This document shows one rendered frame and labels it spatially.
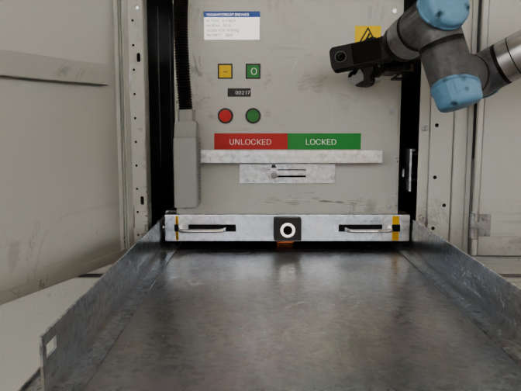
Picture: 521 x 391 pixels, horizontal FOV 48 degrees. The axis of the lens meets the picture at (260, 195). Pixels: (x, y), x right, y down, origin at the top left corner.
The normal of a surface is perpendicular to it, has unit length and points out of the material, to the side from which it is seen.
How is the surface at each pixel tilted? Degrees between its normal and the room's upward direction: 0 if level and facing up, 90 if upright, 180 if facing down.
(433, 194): 90
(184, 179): 90
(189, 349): 0
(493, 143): 90
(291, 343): 0
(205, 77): 90
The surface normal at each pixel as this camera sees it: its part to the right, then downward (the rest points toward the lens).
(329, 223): 0.00, 0.13
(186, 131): 0.00, -0.38
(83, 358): 0.00, -0.99
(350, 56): -0.29, -0.08
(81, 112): 0.93, 0.04
